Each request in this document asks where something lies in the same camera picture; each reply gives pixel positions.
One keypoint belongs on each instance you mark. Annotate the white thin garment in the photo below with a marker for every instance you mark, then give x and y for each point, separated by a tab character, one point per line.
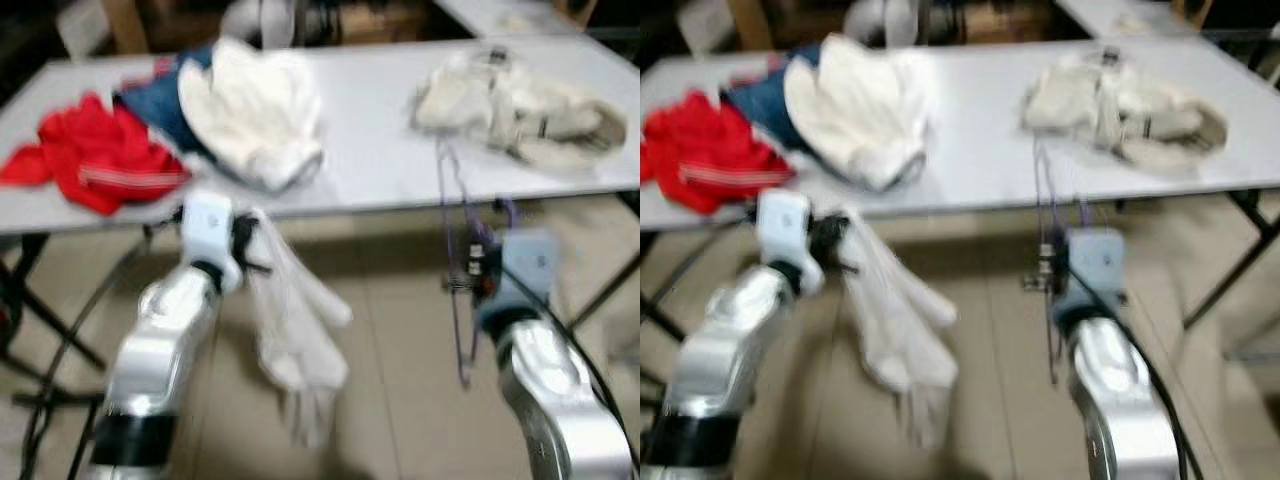
895	320
290	320

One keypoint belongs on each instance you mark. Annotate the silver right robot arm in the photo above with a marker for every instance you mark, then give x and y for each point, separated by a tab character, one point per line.
1115	390
550	380

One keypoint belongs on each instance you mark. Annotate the beige trousers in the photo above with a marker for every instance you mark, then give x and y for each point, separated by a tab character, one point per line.
520	110
1130	110

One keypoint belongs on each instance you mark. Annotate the blue denim garment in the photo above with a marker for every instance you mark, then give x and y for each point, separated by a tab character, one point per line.
765	105
160	110

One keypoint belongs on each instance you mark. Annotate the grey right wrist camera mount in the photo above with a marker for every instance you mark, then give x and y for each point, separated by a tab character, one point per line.
1097	262
530	262

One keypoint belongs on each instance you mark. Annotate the cream white bulky garment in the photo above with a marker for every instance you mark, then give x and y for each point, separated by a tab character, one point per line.
250	110
855	110

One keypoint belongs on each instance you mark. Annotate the red striped garment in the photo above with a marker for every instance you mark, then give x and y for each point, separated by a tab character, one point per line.
715	150
95	150

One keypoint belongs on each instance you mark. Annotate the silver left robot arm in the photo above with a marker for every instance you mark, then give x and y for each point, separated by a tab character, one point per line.
160	340
720	340

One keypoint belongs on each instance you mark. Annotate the black folding table leg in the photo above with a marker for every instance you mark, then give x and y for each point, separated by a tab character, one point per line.
1230	283
605	292

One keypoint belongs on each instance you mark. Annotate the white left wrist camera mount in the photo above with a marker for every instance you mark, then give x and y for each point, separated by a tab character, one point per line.
782	225
207	225

